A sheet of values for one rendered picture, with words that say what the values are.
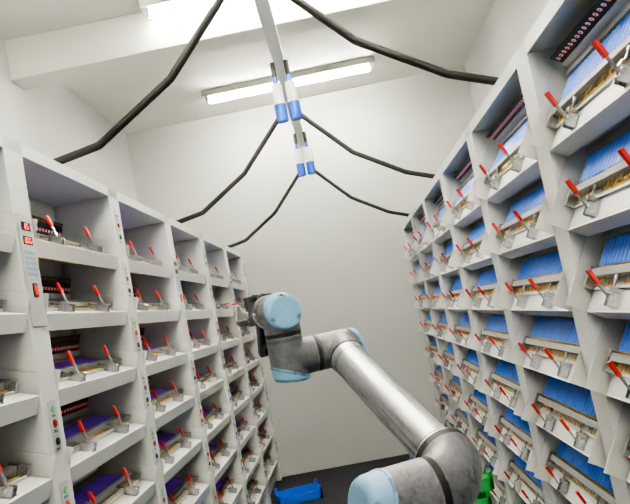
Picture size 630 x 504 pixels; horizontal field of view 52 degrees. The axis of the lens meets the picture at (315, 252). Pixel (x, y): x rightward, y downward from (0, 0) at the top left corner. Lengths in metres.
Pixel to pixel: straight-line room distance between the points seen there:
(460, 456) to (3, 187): 1.22
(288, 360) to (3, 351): 0.68
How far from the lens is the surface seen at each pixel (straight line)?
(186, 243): 3.75
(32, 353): 1.69
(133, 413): 2.36
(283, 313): 1.57
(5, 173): 1.76
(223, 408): 3.72
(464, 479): 1.17
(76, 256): 2.04
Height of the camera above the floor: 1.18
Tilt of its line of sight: 5 degrees up
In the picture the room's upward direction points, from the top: 11 degrees counter-clockwise
